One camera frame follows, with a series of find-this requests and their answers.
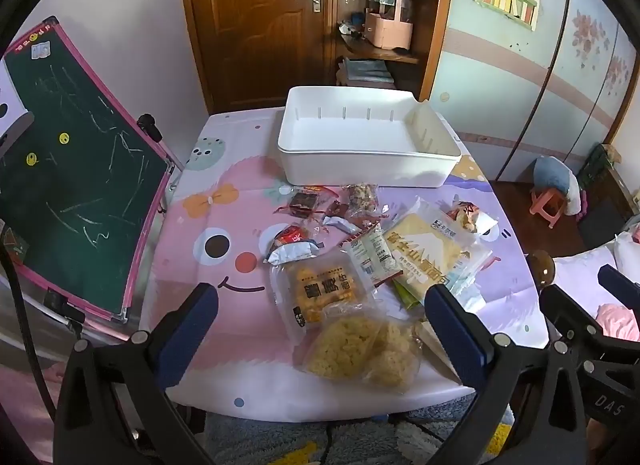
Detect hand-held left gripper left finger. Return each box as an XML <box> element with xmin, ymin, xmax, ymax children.
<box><xmin>52</xmin><ymin>282</ymin><xmax>221</xmax><ymax>465</ymax></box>

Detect blue plush cushion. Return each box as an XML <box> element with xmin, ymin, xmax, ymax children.
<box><xmin>532</xmin><ymin>156</ymin><xmax>582</xmax><ymax>216</ymax></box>

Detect white candy wrapper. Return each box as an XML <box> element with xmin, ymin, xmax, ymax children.
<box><xmin>322</xmin><ymin>215</ymin><xmax>361</xmax><ymax>236</ymax></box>

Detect clear bag with red label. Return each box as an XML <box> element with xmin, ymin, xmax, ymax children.
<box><xmin>267</xmin><ymin>225</ymin><xmax>326</xmax><ymax>266</ymax></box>

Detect tan paper packet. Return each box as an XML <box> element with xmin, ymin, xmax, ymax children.
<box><xmin>415</xmin><ymin>320</ymin><xmax>463</xmax><ymax>386</ymax></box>

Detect grey patterned rug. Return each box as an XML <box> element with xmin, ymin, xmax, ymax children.
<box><xmin>200</xmin><ymin>402</ymin><xmax>511</xmax><ymax>465</ymax></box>

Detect yellow noodle cake bag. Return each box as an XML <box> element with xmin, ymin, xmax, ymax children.
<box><xmin>295</xmin><ymin>312</ymin><xmax>426</xmax><ymax>396</ymax></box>

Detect yellow noodle cake packet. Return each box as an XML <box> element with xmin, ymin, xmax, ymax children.
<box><xmin>382</xmin><ymin>197</ymin><xmax>501</xmax><ymax>316</ymax></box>

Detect white bedding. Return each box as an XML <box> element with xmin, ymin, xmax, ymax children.
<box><xmin>552</xmin><ymin>232</ymin><xmax>640</xmax><ymax>338</ymax></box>

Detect green chalkboard with pink frame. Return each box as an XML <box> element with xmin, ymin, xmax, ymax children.
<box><xmin>0</xmin><ymin>17</ymin><xmax>176</xmax><ymax>328</ymax></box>

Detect floral sliding wardrobe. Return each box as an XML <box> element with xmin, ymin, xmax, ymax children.
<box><xmin>430</xmin><ymin>0</ymin><xmax>638</xmax><ymax>186</ymax></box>

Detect wooden corner shelf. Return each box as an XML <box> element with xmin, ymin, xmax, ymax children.
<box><xmin>331</xmin><ymin>0</ymin><xmax>457</xmax><ymax>102</ymax></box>

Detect green snack packet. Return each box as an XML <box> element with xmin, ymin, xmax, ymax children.
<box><xmin>392</xmin><ymin>277</ymin><xmax>426</xmax><ymax>311</ymax></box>

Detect black cable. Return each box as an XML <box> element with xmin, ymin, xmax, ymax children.
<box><xmin>0</xmin><ymin>245</ymin><xmax>57</xmax><ymax>423</ymax></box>

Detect white and red chip bag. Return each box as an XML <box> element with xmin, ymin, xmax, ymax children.
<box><xmin>447</xmin><ymin>200</ymin><xmax>501</xmax><ymax>238</ymax></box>

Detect black easel knob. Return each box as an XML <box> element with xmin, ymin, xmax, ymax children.
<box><xmin>137</xmin><ymin>114</ymin><xmax>163</xmax><ymax>143</ymax></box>

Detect mixed nut packet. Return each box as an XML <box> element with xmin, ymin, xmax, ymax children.
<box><xmin>342</xmin><ymin>182</ymin><xmax>383</xmax><ymax>210</ymax></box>

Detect folded cloth stack on shelf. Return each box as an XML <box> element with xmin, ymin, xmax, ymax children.
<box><xmin>336</xmin><ymin>59</ymin><xmax>396</xmax><ymax>88</ymax></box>

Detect white oat packet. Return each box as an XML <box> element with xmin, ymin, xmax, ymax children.
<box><xmin>345</xmin><ymin>225</ymin><xmax>403</xmax><ymax>291</ymax></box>

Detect dark red date packet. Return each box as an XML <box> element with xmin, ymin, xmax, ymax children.
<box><xmin>272</xmin><ymin>187</ymin><xmax>341</xmax><ymax>218</ymax></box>

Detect brown wooden door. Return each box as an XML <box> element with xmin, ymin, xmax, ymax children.
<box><xmin>177</xmin><ymin>0</ymin><xmax>336</xmax><ymax>113</ymax></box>

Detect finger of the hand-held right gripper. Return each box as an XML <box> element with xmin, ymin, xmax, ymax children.
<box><xmin>539</xmin><ymin>285</ymin><xmax>606</xmax><ymax>346</ymax></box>
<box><xmin>597</xmin><ymin>264</ymin><xmax>640</xmax><ymax>302</ymax></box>

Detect pink storage basket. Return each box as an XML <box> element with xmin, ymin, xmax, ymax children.
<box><xmin>364</xmin><ymin>0</ymin><xmax>417</xmax><ymax>52</ymax></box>

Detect brown round knob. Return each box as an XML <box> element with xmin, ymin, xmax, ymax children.
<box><xmin>526</xmin><ymin>250</ymin><xmax>555</xmax><ymax>291</ymax></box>

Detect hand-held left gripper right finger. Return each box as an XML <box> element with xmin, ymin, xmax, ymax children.
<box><xmin>424</xmin><ymin>284</ymin><xmax>591</xmax><ymax>465</ymax></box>

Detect small red snack packets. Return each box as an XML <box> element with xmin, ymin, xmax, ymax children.
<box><xmin>327</xmin><ymin>200</ymin><xmax>391</xmax><ymax>226</ymax></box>

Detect white plastic bin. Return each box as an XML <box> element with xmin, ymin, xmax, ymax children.
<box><xmin>277</xmin><ymin>86</ymin><xmax>463</xmax><ymax>189</ymax></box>

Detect pink plastic stool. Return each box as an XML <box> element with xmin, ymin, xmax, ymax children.
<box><xmin>530</xmin><ymin>187</ymin><xmax>569</xmax><ymax>228</ymax></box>

